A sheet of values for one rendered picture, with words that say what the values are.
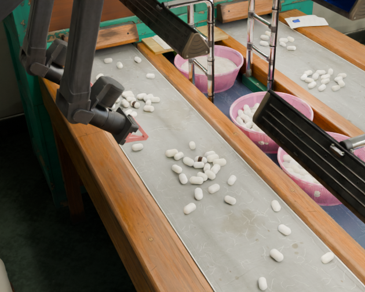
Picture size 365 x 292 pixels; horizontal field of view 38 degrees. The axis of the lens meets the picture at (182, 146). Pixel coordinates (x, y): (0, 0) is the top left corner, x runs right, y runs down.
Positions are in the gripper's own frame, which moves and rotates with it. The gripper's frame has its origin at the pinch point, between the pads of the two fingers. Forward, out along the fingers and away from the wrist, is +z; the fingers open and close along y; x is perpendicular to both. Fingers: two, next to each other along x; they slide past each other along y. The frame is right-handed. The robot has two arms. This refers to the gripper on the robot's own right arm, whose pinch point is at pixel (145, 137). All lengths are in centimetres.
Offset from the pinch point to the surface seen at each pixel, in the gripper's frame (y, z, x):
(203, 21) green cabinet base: 81, 49, -33
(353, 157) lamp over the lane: -59, -3, -31
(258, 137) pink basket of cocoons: -0.6, 35.1, -15.3
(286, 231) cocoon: -39.6, 21.9, -5.7
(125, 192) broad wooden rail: -8.9, -1.4, 13.4
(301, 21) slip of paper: 66, 82, -58
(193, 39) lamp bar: 3.6, -2.5, -28.9
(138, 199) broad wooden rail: -13.3, 0.1, 12.1
